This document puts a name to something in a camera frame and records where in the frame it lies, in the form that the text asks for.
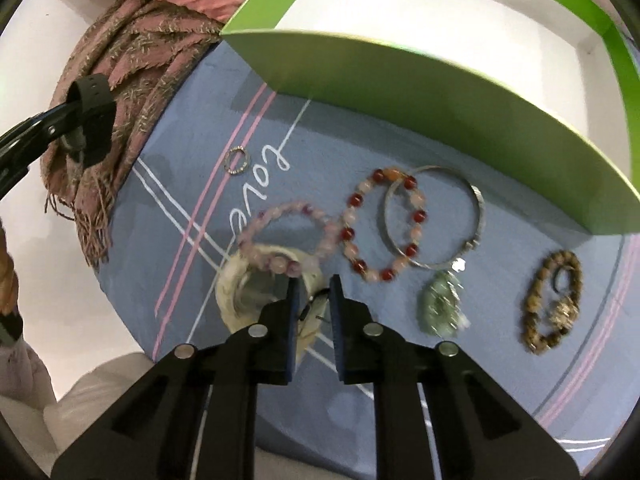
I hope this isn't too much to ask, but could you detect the pink fringed scarf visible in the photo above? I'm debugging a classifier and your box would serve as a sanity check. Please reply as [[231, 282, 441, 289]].
[[40, 0, 226, 268]]

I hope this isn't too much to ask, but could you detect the green white cardboard box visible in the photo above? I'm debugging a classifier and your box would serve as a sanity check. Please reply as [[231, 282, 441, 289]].
[[220, 0, 640, 236]]

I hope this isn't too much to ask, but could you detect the silver bangle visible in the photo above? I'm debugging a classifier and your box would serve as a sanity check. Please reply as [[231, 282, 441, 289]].
[[382, 165, 487, 268]]

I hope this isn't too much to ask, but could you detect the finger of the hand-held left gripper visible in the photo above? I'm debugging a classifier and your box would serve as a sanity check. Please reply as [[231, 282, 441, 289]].
[[0, 74, 117, 196]]

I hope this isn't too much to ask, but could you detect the brown wooden bead bracelet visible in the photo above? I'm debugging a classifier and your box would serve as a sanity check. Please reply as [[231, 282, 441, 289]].
[[521, 250, 583, 353]]

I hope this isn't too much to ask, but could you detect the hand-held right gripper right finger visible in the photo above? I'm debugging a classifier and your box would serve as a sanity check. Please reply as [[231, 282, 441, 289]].
[[329, 274, 582, 480]]

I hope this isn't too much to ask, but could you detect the person's left forearm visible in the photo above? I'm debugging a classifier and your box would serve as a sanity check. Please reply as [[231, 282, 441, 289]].
[[0, 217, 58, 411]]

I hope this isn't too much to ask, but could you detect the pale pink bead bracelet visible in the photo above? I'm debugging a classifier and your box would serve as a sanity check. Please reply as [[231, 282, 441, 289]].
[[236, 201, 338, 277]]

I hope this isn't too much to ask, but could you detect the white cloth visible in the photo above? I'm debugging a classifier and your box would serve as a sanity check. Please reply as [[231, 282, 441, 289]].
[[42, 352, 166, 461]]

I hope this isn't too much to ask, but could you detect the green jade pendant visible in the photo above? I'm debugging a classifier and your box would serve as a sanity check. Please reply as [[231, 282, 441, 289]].
[[417, 269, 471, 337]]

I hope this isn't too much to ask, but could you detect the blue striped bedsheet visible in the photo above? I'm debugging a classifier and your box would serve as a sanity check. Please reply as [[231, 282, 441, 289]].
[[97, 40, 640, 476]]

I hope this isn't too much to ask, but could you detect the cream carved ornament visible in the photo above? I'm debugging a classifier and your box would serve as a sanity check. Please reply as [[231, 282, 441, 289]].
[[215, 245, 326, 361]]

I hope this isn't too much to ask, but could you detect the small silver ring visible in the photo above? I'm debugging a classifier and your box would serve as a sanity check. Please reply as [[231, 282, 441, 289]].
[[226, 146, 249, 176]]

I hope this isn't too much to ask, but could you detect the gold flower ring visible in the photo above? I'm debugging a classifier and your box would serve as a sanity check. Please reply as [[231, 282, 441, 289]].
[[547, 266, 577, 333]]

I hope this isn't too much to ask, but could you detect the red and pink bead bracelet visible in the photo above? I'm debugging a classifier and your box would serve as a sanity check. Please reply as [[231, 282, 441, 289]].
[[340, 166, 430, 283]]

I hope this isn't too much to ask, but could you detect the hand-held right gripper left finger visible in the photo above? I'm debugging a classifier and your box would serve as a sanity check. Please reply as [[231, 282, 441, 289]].
[[50, 275, 302, 480]]

